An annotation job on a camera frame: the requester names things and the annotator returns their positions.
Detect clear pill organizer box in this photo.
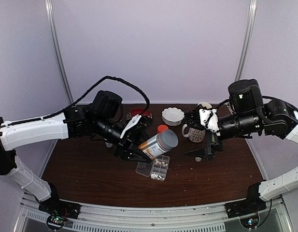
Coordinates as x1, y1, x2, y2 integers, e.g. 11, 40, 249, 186
135, 155, 170, 179

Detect small white pill bottle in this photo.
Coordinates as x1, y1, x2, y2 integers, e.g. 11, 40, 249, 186
195, 157, 202, 162
105, 143, 113, 148

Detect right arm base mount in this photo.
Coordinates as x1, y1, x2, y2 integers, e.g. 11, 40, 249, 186
225, 199, 267, 218

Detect circuit board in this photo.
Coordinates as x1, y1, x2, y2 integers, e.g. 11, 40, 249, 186
240, 214, 260, 230
46, 215, 68, 230

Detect left circuit board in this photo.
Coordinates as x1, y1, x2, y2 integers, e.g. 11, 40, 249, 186
46, 215, 68, 230

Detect white fluted bowl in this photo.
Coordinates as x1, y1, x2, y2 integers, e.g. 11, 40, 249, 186
162, 107, 184, 126

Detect right aluminium frame post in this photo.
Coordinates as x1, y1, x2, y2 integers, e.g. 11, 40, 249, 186
234, 0, 257, 82

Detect yellow inside patterned mug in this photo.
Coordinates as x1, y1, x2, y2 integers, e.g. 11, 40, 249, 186
182, 124, 205, 143

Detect right circuit board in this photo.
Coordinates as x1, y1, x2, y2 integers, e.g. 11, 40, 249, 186
240, 214, 260, 230

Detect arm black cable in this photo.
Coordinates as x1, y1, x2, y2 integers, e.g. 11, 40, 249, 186
216, 95, 298, 119
0, 75, 151, 126

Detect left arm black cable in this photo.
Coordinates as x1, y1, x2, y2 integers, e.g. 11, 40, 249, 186
0, 75, 151, 126

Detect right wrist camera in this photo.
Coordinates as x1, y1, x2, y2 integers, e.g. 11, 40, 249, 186
184, 107, 221, 136

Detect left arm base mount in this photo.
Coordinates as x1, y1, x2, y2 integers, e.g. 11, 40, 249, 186
38, 201, 81, 219

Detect cream ribbed mug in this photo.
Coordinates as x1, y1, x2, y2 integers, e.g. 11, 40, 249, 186
197, 102, 212, 110

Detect amber bottle grey cap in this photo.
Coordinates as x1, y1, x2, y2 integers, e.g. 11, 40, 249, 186
138, 129, 179, 160

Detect orange pill bottle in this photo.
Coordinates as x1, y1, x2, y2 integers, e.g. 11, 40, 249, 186
157, 124, 169, 133

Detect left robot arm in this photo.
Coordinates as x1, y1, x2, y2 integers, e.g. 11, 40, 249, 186
0, 90, 152, 215

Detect red patterned plate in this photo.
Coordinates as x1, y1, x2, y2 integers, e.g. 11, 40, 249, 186
126, 108, 153, 120

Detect white pills in organizer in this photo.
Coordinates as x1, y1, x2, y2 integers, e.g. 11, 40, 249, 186
150, 173, 165, 181

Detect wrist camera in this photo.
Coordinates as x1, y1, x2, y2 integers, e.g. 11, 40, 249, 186
184, 107, 221, 136
120, 114, 153, 139

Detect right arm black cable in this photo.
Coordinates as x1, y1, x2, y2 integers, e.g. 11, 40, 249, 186
216, 95, 298, 119

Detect left aluminium frame post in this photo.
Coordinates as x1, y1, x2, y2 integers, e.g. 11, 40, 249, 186
44, 0, 74, 104

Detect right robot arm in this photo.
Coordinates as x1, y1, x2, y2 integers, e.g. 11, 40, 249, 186
183, 79, 298, 218

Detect aluminium front rail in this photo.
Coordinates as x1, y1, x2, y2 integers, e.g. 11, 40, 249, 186
11, 193, 294, 232

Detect aluminium frame post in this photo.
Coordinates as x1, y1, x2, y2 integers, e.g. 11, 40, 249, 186
234, 0, 257, 82
44, 0, 74, 104

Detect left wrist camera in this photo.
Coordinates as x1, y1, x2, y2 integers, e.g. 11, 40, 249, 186
120, 114, 153, 139

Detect beige pills in organizer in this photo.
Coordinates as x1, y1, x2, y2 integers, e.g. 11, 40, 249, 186
155, 159, 168, 167

